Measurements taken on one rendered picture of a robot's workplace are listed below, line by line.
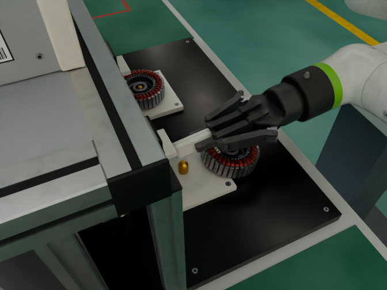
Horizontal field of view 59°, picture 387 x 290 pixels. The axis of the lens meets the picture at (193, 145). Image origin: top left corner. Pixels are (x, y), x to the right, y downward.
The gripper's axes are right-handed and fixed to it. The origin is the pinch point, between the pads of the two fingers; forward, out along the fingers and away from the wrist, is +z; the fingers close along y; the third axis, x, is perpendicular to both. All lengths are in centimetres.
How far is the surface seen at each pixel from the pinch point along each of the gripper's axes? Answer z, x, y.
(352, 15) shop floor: -185, -109, 136
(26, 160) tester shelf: 17.4, 27.9, -17.0
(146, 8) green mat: -14, -13, 70
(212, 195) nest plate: 0.1, -7.8, -6.8
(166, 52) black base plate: -9.4, -10.2, 40.4
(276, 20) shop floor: -128, -102, 155
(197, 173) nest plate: 0.5, -7.8, -1.0
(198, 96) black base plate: -9.6, -10.2, 20.1
